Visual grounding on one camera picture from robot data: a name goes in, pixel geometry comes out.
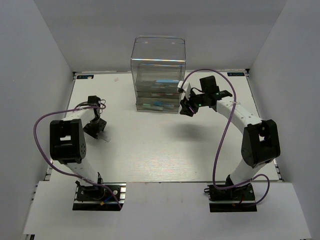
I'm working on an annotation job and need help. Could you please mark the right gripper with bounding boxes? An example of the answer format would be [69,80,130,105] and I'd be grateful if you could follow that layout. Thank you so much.
[180,88,209,117]

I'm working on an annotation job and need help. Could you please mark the orange capped highlighter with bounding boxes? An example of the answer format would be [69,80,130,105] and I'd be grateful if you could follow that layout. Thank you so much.
[101,135,111,143]

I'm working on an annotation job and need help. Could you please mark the green black gel pen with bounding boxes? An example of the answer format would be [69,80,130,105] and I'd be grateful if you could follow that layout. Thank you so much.
[142,103,164,111]

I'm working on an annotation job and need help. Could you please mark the clear acrylic drawer organizer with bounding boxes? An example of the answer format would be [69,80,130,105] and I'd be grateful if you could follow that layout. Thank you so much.
[130,35,186,113]

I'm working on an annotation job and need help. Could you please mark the blue capped highlighter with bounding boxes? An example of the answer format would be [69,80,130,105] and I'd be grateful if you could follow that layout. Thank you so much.
[153,101,176,108]

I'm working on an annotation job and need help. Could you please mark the red gel pen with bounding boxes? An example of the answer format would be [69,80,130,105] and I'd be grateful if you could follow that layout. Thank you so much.
[151,92,180,99]

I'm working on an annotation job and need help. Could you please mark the purple gel pen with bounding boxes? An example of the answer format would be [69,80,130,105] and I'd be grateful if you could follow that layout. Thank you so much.
[150,86,173,92]

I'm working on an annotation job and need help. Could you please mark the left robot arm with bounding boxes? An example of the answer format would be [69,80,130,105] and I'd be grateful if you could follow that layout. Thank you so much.
[49,95,107,200]

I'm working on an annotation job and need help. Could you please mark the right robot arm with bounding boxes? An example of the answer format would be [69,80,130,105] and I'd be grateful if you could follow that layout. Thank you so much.
[177,75,281,200]

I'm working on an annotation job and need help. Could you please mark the left blue corner label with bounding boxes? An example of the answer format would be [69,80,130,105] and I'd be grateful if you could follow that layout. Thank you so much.
[76,75,94,80]

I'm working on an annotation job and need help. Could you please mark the blue corner label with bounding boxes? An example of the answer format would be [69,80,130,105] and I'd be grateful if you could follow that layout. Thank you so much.
[227,72,245,77]
[76,75,94,80]

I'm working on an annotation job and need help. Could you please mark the right blue corner label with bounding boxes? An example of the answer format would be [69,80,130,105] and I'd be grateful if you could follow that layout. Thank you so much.
[227,72,245,77]

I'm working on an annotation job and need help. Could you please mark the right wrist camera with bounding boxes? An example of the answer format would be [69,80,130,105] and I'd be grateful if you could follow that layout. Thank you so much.
[177,80,191,100]

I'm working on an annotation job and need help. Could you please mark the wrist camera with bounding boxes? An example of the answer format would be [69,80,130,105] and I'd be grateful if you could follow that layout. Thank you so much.
[87,95,101,107]
[177,80,191,100]

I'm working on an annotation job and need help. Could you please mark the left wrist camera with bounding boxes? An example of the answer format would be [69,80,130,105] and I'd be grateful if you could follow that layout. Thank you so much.
[87,95,101,107]

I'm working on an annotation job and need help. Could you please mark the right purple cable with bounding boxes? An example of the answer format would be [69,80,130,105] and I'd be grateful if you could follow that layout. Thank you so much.
[183,68,271,205]

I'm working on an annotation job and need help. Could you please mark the purple cable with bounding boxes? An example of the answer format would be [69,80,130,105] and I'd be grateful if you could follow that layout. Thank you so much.
[33,99,123,211]
[183,68,271,205]

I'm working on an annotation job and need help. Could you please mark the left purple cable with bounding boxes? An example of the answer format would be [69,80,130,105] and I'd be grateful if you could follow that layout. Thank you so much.
[33,99,123,211]

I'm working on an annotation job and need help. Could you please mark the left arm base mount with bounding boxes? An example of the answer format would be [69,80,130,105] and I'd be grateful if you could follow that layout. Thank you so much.
[72,183,127,212]

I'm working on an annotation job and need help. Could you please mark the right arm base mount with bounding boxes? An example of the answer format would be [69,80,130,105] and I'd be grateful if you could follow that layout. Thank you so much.
[204,183,257,213]

